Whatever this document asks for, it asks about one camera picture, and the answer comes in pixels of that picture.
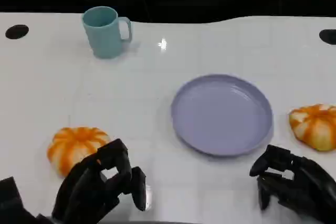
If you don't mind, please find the orange and white bread roll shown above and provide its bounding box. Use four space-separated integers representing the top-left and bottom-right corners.
46 126 111 177
288 103 336 152

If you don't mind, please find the pale green mug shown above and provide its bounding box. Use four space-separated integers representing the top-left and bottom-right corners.
81 6 133 59

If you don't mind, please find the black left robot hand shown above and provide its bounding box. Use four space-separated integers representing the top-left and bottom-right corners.
51 138 148 224

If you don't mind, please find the black round table grommet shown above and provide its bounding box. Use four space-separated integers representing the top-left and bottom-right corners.
5 24 29 40
319 29 336 45

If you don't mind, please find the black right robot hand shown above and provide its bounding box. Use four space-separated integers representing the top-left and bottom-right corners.
249 144 336 224

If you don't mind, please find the lilac plate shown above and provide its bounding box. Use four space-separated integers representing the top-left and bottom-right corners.
170 73 274 158

